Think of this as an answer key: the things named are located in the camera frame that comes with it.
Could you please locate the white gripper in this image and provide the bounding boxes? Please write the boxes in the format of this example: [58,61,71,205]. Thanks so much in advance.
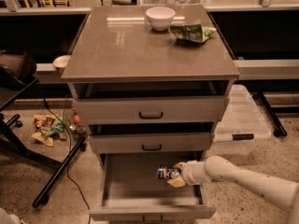
[167,161,206,188]

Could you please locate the blue pepsi can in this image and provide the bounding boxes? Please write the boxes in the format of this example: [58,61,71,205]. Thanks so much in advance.
[157,165,181,180]

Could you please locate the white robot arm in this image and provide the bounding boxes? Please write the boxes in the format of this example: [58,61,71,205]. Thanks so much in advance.
[163,156,299,224]

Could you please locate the grey bottom drawer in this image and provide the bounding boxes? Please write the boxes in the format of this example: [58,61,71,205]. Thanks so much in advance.
[90,151,216,224]

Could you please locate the grey drawer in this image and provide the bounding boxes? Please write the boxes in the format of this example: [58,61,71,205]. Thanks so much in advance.
[88,122,215,153]
[90,151,216,224]
[74,93,229,124]

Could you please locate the grey top drawer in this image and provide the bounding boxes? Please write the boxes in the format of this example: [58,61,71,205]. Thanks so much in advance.
[74,93,229,124]

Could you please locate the grey middle drawer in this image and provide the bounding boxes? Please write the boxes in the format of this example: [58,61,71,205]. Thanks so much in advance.
[88,122,215,153]

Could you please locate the grey drawer cabinet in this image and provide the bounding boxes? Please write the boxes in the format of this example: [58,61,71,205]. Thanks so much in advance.
[61,5,240,161]

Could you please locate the clear plastic storage bin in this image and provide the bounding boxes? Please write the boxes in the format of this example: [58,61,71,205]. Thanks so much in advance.
[207,85,272,156]

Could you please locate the black stand leg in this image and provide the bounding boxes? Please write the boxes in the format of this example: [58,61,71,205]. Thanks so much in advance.
[252,91,287,137]

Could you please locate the snack bags on floor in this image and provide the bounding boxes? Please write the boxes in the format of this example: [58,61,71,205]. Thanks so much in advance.
[32,115,67,147]

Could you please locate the green chip bag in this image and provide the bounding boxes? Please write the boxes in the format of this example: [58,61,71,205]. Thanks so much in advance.
[170,23,216,44]

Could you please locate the white bowl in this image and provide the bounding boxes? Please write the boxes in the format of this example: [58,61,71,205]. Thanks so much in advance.
[146,7,176,31]

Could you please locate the dark bag on table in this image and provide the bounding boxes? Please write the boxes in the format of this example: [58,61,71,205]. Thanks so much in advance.
[0,52,36,87]

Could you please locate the wire basket with bottles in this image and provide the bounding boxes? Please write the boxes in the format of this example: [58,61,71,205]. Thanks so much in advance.
[63,106,87,140]

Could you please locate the black power cable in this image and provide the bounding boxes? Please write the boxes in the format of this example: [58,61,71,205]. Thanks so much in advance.
[36,81,92,224]

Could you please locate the black table frame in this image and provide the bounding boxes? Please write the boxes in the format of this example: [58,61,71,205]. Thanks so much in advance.
[0,77,85,208]

